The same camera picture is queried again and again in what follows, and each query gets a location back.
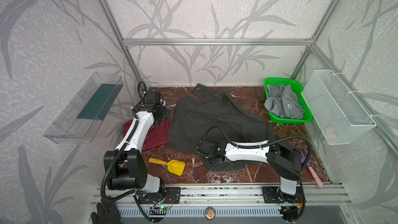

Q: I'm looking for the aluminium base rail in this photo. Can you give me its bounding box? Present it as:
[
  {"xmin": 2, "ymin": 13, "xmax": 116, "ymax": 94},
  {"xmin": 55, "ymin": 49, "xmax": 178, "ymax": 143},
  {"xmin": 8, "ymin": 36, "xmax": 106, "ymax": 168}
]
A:
[{"xmin": 90, "ymin": 183, "xmax": 352, "ymax": 218}]

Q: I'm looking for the black glove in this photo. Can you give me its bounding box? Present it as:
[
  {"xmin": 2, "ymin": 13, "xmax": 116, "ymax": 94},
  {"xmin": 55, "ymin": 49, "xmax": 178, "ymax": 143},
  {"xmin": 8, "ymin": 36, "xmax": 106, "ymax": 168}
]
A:
[{"xmin": 91, "ymin": 199, "xmax": 122, "ymax": 224}]

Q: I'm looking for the small green circuit board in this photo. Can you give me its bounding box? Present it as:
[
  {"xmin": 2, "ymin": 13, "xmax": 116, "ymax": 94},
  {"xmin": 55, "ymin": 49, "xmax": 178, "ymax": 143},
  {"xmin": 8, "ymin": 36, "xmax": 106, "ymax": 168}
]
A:
[{"xmin": 151, "ymin": 205, "xmax": 170, "ymax": 211}]

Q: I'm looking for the maroon folded shirt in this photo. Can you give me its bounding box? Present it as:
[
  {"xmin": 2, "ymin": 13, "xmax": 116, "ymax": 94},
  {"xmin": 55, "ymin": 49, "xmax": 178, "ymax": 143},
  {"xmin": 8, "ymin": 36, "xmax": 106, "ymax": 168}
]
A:
[{"xmin": 125, "ymin": 119, "xmax": 171, "ymax": 152}]

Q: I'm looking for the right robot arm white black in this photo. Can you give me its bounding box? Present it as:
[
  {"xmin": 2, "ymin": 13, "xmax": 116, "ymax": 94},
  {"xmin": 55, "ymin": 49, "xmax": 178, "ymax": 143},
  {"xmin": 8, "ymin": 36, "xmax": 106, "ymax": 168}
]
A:
[{"xmin": 197, "ymin": 126, "xmax": 313, "ymax": 203}]

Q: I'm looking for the yellow toy shovel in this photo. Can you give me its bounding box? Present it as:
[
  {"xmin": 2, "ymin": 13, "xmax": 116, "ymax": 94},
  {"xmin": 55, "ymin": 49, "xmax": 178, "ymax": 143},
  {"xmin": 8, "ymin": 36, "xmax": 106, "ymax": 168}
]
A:
[{"xmin": 149, "ymin": 158, "xmax": 186, "ymax": 176}]

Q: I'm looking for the round red sticker badge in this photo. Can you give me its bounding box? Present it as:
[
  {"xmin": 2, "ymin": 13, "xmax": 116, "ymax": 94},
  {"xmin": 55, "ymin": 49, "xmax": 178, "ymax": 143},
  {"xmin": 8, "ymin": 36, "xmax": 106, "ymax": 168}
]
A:
[{"xmin": 204, "ymin": 207, "xmax": 216, "ymax": 220}]

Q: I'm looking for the light grey shirt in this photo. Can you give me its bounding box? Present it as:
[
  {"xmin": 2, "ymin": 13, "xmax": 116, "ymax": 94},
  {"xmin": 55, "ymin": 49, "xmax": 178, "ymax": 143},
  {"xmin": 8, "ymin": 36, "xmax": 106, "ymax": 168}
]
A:
[{"xmin": 264, "ymin": 85, "xmax": 305, "ymax": 119}]

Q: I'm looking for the green plastic basket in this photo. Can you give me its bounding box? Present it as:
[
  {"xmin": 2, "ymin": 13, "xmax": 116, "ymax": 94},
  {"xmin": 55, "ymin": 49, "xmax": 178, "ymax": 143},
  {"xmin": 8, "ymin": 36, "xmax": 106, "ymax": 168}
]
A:
[{"xmin": 264, "ymin": 78, "xmax": 313, "ymax": 124}]

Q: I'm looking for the white wire mesh basket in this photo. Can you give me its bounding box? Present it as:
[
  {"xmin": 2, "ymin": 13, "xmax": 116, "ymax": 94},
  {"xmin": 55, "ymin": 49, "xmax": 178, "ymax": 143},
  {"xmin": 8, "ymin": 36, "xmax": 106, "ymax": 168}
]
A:
[{"xmin": 302, "ymin": 69, "xmax": 377, "ymax": 145}]

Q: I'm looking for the purple pink toy tool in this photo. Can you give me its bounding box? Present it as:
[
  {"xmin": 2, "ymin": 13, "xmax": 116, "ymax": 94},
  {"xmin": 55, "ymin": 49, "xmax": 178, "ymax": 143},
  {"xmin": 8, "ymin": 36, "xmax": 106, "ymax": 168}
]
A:
[{"xmin": 301, "ymin": 148, "xmax": 324, "ymax": 188}]

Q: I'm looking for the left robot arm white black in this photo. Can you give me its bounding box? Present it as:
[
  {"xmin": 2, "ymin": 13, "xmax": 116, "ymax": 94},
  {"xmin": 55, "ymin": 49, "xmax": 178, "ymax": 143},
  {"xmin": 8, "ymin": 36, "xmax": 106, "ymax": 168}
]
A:
[{"xmin": 101, "ymin": 81, "xmax": 170, "ymax": 202}]

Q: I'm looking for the clear plastic wall tray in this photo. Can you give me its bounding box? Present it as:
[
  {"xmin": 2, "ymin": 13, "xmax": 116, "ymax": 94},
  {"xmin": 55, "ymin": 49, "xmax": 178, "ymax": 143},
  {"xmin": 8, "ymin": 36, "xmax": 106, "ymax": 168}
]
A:
[{"xmin": 44, "ymin": 72, "xmax": 124, "ymax": 144}]

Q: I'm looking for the dark grey striped shirt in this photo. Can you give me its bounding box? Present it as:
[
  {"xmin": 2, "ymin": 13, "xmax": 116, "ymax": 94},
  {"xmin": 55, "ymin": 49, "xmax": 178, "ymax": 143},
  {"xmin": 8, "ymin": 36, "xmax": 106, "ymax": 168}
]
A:
[{"xmin": 168, "ymin": 84, "xmax": 276, "ymax": 154}]

